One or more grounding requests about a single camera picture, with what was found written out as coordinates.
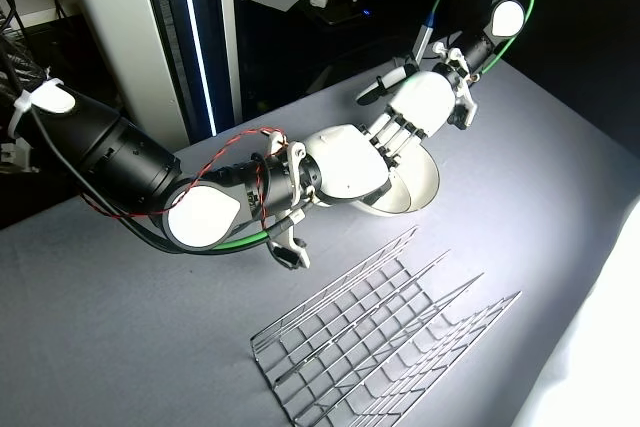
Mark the green right arm cable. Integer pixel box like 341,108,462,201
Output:
214,216,297,251

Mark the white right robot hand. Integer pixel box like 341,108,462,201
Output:
302,121,401,208

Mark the white metal bracket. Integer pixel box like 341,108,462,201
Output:
0,139,39,176

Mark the white zip tie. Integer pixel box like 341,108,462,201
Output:
8,77,65,141

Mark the red black twisted wire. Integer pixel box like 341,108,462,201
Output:
82,127,289,221

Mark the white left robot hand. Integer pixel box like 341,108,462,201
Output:
355,64,459,169

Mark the black phone blue light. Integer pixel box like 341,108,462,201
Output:
319,0,376,26

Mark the chrome wire plate rack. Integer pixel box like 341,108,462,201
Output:
249,224,524,427

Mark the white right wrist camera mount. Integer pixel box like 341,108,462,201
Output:
264,131,312,270

